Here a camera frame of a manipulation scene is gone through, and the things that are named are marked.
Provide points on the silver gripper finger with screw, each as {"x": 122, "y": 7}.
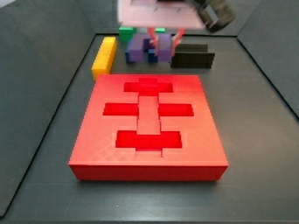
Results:
{"x": 176, "y": 37}

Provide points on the silver black-tipped gripper finger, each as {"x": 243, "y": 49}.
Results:
{"x": 154, "y": 36}

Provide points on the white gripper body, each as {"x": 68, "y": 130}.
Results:
{"x": 154, "y": 13}

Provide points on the purple U-shaped block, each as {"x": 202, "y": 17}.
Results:
{"x": 139, "y": 45}

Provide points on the black fixture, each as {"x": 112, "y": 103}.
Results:
{"x": 192, "y": 56}

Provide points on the red board with slots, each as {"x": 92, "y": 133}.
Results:
{"x": 148, "y": 131}

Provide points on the blue U-shaped block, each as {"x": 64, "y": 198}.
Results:
{"x": 151, "y": 56}

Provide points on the green stepped block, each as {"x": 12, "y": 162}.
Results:
{"x": 126, "y": 32}

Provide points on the yellow long block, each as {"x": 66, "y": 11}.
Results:
{"x": 104, "y": 58}

